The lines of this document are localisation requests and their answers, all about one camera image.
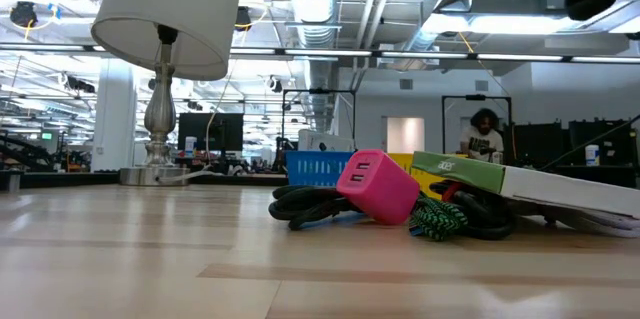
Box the black cable with red strap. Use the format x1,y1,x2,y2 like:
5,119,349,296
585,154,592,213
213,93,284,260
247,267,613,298
428,179,519,241

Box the pink USB wall charger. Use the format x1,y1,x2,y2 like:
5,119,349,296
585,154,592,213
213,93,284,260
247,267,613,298
335,148,421,227

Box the ceiling light panel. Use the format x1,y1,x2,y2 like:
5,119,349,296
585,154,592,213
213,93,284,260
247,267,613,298
422,11,574,36

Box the black equipment case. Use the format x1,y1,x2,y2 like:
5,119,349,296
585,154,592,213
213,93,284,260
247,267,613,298
503,122,567,168
568,118,635,167

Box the long light strip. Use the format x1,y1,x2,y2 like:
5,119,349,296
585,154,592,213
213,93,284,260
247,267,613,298
0,44,640,64

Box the person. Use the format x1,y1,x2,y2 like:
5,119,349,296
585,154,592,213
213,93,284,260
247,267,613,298
457,107,505,164

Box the yellow plastic basket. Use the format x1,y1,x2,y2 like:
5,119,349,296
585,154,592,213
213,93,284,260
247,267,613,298
387,152,469,200

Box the blue plastic basket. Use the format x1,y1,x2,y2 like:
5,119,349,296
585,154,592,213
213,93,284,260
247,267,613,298
285,150,354,188

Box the black ceiling device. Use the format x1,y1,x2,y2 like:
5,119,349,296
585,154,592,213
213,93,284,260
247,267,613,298
234,5,253,31

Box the black monitor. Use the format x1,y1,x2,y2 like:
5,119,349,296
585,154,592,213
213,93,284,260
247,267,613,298
177,112,245,153

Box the table lamp with white shade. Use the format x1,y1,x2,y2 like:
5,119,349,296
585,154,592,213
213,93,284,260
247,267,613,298
90,0,243,188

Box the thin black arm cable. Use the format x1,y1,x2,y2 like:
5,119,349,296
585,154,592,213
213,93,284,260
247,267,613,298
539,113,640,171

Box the black metal frame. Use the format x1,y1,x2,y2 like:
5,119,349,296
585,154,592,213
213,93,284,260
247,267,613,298
441,94,513,155
281,88,357,155

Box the grey braided cable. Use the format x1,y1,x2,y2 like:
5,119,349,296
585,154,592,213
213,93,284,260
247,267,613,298
544,206,640,239

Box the green black braided cable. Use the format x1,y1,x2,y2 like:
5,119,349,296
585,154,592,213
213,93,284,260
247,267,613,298
408,193,470,243

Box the black coiled cable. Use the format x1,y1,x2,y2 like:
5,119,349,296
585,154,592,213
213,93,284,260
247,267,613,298
268,184,369,232

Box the white lamp cord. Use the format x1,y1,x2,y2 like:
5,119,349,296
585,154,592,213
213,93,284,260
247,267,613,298
157,58,241,183

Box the black ceiling camera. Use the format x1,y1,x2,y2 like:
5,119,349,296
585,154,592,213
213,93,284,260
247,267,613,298
8,0,39,29

